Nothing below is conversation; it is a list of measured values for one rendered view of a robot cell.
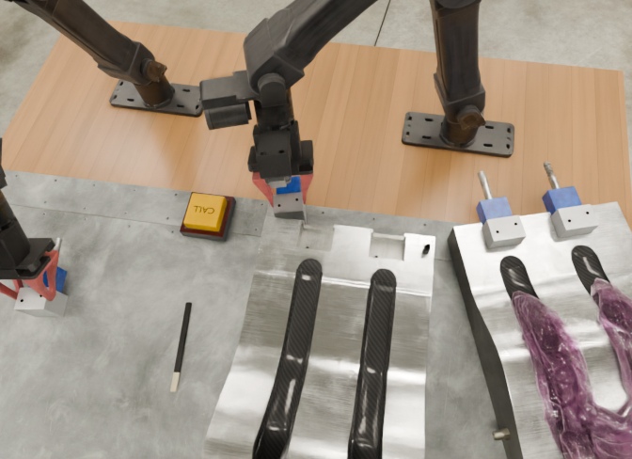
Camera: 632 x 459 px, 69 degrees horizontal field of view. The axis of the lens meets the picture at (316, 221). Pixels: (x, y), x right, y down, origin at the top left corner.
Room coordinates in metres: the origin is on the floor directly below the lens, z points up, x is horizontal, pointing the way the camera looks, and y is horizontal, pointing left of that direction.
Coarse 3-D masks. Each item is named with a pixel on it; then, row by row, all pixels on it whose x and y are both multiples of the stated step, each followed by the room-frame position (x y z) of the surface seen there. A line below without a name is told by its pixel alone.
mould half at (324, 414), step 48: (288, 240) 0.28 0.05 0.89; (336, 240) 0.26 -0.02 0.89; (432, 240) 0.23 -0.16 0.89; (288, 288) 0.20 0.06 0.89; (336, 288) 0.19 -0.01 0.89; (432, 288) 0.16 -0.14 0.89; (240, 336) 0.15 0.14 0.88; (336, 336) 0.12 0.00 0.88; (240, 384) 0.08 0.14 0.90; (336, 384) 0.06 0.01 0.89; (240, 432) 0.02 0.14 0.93; (336, 432) 0.00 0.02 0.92; (384, 432) -0.01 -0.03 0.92
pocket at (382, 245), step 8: (376, 240) 0.26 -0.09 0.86; (384, 240) 0.26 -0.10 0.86; (392, 240) 0.25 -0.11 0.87; (400, 240) 0.25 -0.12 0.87; (376, 248) 0.25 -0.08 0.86; (384, 248) 0.24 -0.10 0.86; (392, 248) 0.24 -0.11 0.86; (400, 248) 0.24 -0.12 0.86; (368, 256) 0.23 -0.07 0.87; (376, 256) 0.24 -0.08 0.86; (384, 256) 0.23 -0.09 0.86; (392, 256) 0.23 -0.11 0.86; (400, 256) 0.23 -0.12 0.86
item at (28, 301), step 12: (60, 240) 0.38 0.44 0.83; (60, 276) 0.31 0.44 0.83; (24, 288) 0.29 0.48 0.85; (48, 288) 0.29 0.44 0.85; (60, 288) 0.30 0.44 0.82; (24, 300) 0.27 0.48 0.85; (36, 300) 0.27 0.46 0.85; (48, 300) 0.27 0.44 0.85; (60, 300) 0.27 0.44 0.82; (24, 312) 0.26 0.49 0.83; (36, 312) 0.26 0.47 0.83; (48, 312) 0.25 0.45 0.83; (60, 312) 0.26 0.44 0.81
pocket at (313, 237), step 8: (304, 224) 0.30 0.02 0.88; (304, 232) 0.30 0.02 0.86; (312, 232) 0.29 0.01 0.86; (320, 232) 0.29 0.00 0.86; (328, 232) 0.29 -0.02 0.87; (304, 240) 0.28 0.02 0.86; (312, 240) 0.28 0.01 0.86; (320, 240) 0.28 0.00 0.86; (328, 240) 0.27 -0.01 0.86; (312, 248) 0.27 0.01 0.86; (320, 248) 0.26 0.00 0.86; (328, 248) 0.26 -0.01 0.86
